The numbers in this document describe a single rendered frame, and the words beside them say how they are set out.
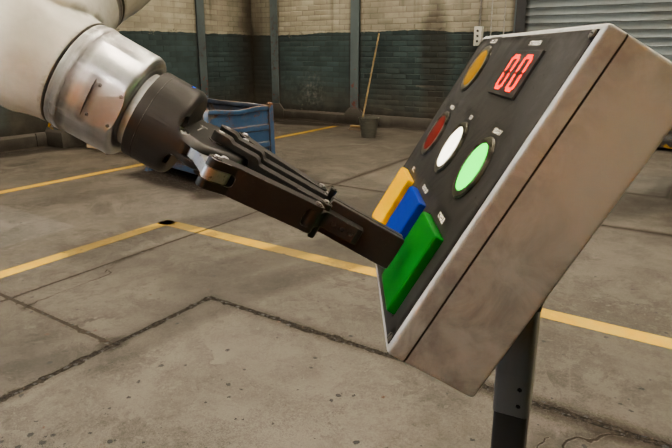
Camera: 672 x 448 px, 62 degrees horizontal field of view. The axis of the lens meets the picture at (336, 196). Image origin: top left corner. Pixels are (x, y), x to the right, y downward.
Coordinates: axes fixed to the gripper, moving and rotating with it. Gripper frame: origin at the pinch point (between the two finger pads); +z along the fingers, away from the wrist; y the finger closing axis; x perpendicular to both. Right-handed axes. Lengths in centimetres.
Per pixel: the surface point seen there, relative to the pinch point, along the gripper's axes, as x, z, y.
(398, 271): -1.2, 4.5, 0.6
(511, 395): -9.6, 24.8, -7.6
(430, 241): 3.1, 4.5, 3.5
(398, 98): -9, 98, -845
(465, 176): 8.6, 4.8, 0.6
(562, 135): 14.9, 7.0, 7.0
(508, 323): 1.4, 11.9, 7.0
